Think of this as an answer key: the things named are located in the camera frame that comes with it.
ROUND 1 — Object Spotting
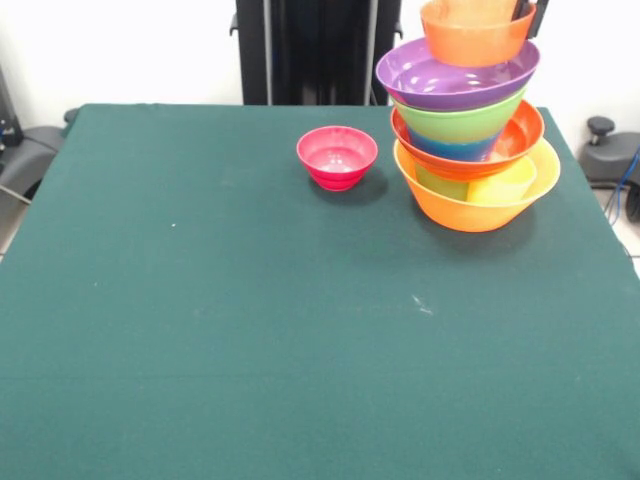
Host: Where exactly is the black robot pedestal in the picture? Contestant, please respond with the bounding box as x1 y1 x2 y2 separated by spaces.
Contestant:
229 0 405 106

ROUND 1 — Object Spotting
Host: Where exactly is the wide red bowl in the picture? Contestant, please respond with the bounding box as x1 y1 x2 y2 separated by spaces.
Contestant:
390 99 546 180

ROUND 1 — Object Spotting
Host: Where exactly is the blue bowl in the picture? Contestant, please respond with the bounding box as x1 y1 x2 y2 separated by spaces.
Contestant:
407 127 501 162

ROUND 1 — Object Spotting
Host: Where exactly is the large orange bowl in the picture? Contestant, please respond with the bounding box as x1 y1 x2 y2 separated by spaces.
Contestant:
393 137 561 234

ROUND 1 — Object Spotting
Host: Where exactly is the green bowl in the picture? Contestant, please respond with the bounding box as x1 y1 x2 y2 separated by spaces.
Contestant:
392 87 529 159

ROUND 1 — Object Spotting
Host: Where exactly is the pink bowl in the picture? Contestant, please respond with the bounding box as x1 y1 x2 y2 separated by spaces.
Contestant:
296 126 379 192

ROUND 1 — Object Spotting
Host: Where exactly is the dark green table cloth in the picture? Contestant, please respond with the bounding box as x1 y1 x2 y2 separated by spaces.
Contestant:
0 102 640 480

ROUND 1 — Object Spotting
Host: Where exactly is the purple bowl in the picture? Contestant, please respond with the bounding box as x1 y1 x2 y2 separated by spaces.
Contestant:
375 37 541 112

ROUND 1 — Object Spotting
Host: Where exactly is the yellow cup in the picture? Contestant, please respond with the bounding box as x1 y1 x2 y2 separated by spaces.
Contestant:
468 157 539 205

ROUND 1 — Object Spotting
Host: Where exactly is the green cup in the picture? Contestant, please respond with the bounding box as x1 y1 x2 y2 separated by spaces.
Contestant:
413 162 471 201

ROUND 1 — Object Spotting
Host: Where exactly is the small orange bowl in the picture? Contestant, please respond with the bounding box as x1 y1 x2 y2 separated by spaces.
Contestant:
419 0 538 69

